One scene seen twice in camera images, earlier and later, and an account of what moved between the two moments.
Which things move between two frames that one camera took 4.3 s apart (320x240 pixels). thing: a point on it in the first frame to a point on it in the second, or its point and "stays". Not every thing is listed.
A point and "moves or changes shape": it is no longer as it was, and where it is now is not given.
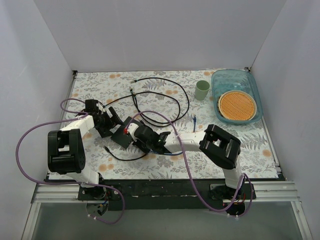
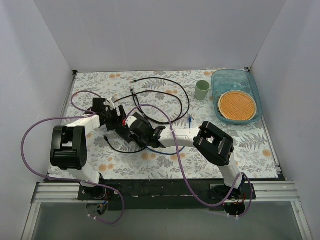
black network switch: x=125 y=140 moves or changes shape
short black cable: x=108 y=150 to x=105 y=138
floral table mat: x=180 y=102 stays
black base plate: x=160 y=195 stays
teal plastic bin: x=236 y=99 stays
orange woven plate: x=237 y=105 stays
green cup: x=202 y=88 stays
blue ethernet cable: x=194 y=118 moves or changes shape
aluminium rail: x=57 y=194 stays
